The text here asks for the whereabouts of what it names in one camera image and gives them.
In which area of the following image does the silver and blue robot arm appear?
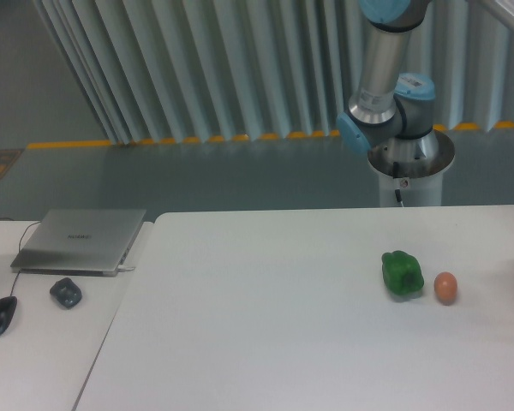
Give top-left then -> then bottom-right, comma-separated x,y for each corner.
337,1 -> 434,154

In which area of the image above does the green bell pepper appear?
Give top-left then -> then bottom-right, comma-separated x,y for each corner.
381,250 -> 424,296

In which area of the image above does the white usb dongle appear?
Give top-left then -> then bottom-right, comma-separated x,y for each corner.
117,265 -> 136,272

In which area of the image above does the white folding partition screen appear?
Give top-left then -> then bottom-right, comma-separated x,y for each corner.
36,1 -> 514,144

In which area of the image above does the silver closed laptop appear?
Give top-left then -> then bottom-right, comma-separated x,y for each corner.
11,209 -> 146,277

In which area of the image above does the brown egg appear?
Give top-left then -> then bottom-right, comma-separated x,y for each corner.
433,271 -> 457,304

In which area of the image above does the dark earbuds case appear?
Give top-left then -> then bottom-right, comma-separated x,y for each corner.
50,277 -> 83,309

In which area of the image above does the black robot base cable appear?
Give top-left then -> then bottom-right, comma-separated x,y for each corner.
391,160 -> 406,208

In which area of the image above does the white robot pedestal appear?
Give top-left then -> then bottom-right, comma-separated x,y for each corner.
368,130 -> 455,207

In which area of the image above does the black mouse cable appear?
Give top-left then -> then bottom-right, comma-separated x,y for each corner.
0,217 -> 42,298

